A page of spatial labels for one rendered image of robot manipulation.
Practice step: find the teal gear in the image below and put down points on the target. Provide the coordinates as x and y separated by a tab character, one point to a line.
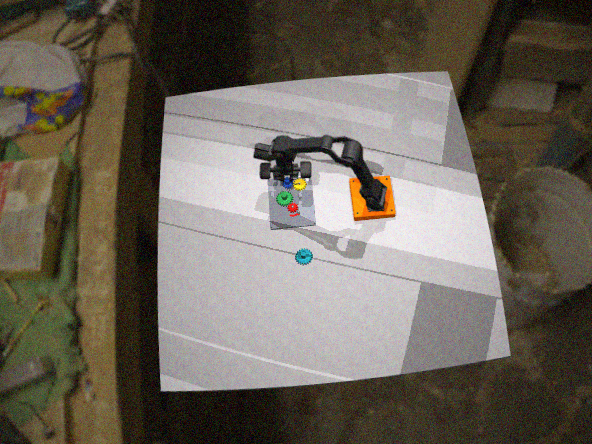
303	256

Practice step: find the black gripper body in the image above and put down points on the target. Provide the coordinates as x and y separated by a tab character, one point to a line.
292	169

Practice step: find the dark blue gear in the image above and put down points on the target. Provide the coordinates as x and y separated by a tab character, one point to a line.
287	183

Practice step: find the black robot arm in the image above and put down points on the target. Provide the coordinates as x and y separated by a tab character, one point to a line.
283	150

